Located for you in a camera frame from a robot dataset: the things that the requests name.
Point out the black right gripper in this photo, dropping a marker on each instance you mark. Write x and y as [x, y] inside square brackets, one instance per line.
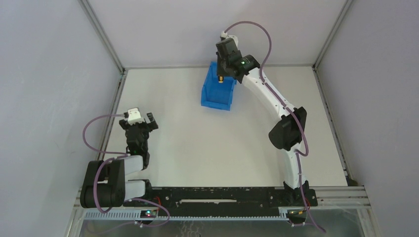
[221, 70]

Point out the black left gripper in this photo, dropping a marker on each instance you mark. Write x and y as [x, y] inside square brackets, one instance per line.
[138, 126]

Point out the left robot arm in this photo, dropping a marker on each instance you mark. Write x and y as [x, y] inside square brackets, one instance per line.
[105, 183]

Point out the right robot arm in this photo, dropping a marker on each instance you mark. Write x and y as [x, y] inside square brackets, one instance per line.
[288, 132]

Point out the blue plastic bin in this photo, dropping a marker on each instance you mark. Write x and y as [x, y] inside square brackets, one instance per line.
[215, 94]

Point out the small electronics board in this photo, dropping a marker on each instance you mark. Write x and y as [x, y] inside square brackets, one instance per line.
[148, 214]

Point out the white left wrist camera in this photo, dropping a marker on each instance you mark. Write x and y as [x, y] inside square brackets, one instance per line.
[134, 116]

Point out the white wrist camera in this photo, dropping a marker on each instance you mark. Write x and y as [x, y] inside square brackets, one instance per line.
[134, 116]
[224, 35]

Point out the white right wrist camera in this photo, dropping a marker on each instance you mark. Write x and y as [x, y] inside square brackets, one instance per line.
[224, 35]

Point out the grey slotted cable duct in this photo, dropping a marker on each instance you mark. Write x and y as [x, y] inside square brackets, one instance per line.
[139, 214]

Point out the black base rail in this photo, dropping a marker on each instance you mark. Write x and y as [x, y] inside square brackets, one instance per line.
[224, 200]

